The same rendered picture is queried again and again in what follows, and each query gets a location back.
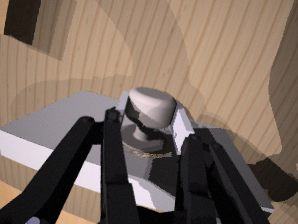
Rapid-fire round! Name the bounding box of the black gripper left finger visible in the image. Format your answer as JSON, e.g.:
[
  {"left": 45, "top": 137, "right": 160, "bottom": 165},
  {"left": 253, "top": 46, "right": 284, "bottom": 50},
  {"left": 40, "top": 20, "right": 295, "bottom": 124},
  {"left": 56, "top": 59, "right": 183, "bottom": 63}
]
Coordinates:
[{"left": 0, "top": 91, "right": 140, "bottom": 224}]

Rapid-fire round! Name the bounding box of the brown cardboard box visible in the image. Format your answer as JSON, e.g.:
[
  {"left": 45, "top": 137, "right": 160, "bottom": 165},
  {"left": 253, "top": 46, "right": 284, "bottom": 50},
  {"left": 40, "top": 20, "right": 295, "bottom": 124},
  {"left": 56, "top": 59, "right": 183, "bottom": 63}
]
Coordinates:
[{"left": 0, "top": 0, "right": 35, "bottom": 36}]

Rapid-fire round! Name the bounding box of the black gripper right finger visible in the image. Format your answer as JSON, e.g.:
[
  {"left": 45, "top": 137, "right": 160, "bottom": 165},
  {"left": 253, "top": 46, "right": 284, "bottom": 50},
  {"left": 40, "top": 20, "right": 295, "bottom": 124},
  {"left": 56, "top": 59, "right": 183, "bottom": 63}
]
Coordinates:
[{"left": 170, "top": 103, "right": 270, "bottom": 224}]

